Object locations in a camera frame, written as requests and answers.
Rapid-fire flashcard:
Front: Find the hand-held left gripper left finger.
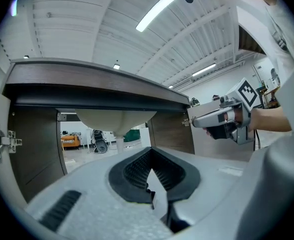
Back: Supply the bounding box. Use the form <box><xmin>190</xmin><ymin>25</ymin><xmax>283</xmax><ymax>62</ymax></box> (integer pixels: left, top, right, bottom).
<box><xmin>26</xmin><ymin>146</ymin><xmax>174</xmax><ymax>240</ymax></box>

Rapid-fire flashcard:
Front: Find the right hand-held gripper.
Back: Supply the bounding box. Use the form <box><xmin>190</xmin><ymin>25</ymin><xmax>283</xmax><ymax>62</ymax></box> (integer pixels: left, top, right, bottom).
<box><xmin>190</xmin><ymin>77</ymin><xmax>260</xmax><ymax>146</ymax></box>

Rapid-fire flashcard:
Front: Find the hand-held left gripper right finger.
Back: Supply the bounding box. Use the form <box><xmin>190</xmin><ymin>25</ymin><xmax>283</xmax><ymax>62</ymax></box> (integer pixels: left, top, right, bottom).
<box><xmin>151</xmin><ymin>146</ymin><xmax>249</xmax><ymax>234</ymax></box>

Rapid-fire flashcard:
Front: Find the dark wood sink cabinet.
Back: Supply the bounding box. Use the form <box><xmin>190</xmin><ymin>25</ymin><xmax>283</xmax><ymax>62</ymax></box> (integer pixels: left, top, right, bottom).
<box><xmin>1</xmin><ymin>57</ymin><xmax>196</xmax><ymax>205</ymax></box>

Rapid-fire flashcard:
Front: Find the person's right forearm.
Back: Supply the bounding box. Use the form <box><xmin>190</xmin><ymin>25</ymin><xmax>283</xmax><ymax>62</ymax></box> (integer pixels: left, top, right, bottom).
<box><xmin>249</xmin><ymin>105</ymin><xmax>293</xmax><ymax>133</ymax></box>

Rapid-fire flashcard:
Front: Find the white sink basin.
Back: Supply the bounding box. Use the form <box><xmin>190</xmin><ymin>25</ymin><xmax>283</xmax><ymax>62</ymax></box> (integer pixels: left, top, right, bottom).
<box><xmin>74</xmin><ymin>108</ymin><xmax>158</xmax><ymax>138</ymax></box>

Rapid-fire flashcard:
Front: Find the person's right hand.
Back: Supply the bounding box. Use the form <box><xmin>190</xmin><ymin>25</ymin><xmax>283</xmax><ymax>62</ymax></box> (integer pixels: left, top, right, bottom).
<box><xmin>223</xmin><ymin>108</ymin><xmax>243</xmax><ymax>128</ymax></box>

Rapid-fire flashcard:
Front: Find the metal door hinge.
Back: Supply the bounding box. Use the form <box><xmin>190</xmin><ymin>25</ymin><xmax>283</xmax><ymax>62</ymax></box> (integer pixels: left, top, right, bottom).
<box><xmin>0</xmin><ymin>121</ymin><xmax>23</xmax><ymax>165</ymax></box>
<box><xmin>181</xmin><ymin>117</ymin><xmax>197</xmax><ymax>127</ymax></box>

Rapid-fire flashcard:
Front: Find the white drain pipe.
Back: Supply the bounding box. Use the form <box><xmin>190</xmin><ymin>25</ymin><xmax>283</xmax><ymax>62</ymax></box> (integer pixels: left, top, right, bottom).
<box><xmin>115</xmin><ymin>133</ymin><xmax>126</xmax><ymax>155</ymax></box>

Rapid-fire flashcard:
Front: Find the white drawer cabinet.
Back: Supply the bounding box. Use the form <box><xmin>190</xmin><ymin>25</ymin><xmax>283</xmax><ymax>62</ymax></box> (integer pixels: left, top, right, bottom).
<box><xmin>85</xmin><ymin>128</ymin><xmax>93</xmax><ymax>150</ymax></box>

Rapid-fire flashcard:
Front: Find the orange sofa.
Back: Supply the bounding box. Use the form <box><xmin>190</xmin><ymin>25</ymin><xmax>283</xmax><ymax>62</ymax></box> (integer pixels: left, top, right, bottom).
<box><xmin>61</xmin><ymin>132</ymin><xmax>82</xmax><ymax>150</ymax></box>

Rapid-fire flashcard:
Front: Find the person's white shirt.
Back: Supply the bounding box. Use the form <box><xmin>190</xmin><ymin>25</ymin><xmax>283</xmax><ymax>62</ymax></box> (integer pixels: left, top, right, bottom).
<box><xmin>234</xmin><ymin>0</ymin><xmax>294</xmax><ymax>235</ymax></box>

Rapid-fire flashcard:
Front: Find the green bathtub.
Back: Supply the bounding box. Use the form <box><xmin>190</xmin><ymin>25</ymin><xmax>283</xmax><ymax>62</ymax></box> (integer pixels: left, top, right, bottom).
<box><xmin>123</xmin><ymin>129</ymin><xmax>141</xmax><ymax>143</ymax></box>

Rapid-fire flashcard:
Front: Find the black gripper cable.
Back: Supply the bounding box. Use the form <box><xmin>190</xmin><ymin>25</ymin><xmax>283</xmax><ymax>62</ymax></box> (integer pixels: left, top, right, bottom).
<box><xmin>253</xmin><ymin>128</ymin><xmax>262</xmax><ymax>151</ymax></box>

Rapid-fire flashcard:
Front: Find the dark wooden wall cabinet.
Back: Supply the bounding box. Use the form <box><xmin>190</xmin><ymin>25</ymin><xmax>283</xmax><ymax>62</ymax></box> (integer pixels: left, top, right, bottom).
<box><xmin>238</xmin><ymin>25</ymin><xmax>267</xmax><ymax>56</ymax></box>

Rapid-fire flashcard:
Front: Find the black strap buckle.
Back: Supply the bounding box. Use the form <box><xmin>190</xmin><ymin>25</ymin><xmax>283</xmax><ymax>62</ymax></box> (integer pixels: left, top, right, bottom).
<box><xmin>275</xmin><ymin>35</ymin><xmax>288</xmax><ymax>51</ymax></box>

